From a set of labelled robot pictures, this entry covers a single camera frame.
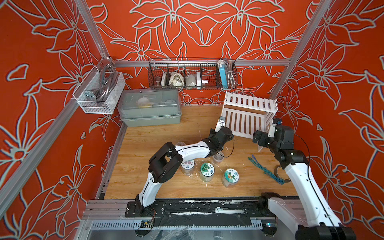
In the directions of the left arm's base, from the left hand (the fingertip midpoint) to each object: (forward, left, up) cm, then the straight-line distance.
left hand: (221, 125), depth 88 cm
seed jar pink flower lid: (-24, +18, -8) cm, 31 cm away
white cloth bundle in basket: (+20, +29, +17) cm, 39 cm away
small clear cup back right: (-16, +1, -10) cm, 19 cm away
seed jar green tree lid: (-26, +8, -8) cm, 29 cm away
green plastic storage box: (+12, +48, +1) cm, 50 cm away
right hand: (-9, -19, +6) cm, 22 cm away
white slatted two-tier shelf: (+12, -17, -3) cm, 21 cm away
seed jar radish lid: (-28, -4, -8) cm, 30 cm away
